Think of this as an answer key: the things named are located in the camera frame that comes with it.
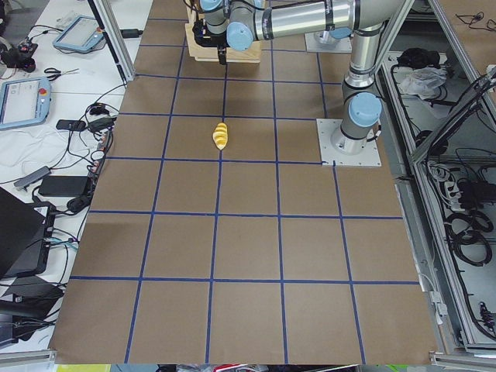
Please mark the aluminium frame post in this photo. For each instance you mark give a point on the aluminium frame post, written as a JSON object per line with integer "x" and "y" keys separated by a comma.
{"x": 107, "y": 23}

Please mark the teach pendant near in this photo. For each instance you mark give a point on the teach pendant near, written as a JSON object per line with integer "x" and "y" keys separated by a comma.
{"x": 25, "y": 102}

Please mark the crumpled white cloth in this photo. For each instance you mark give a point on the crumpled white cloth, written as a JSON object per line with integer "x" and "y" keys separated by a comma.
{"x": 425, "y": 82}

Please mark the black laptop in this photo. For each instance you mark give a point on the black laptop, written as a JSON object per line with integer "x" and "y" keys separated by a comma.
{"x": 25, "y": 230}

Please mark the teach pendant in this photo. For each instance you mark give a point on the teach pendant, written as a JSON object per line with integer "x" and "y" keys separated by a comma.
{"x": 82, "y": 35}
{"x": 25, "y": 102}

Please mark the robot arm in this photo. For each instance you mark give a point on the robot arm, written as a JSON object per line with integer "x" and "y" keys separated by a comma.
{"x": 238, "y": 24}

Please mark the teach pendant far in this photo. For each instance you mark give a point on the teach pendant far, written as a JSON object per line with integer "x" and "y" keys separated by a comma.
{"x": 82, "y": 35}

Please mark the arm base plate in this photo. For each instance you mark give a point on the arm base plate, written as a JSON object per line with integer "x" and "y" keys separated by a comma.
{"x": 327, "y": 44}
{"x": 338, "y": 150}

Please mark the wooden drawer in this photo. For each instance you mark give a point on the wooden drawer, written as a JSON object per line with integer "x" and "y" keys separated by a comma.
{"x": 217, "y": 23}

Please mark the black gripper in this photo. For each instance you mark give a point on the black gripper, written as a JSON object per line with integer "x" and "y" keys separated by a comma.
{"x": 217, "y": 41}

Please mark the black handled scissors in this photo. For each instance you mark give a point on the black handled scissors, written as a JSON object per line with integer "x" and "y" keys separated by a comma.
{"x": 52, "y": 73}

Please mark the large black power brick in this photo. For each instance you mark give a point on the large black power brick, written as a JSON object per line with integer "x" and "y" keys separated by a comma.
{"x": 63, "y": 186}

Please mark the toy bread loaf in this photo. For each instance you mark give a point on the toy bread loaf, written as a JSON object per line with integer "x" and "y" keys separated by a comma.
{"x": 220, "y": 136}

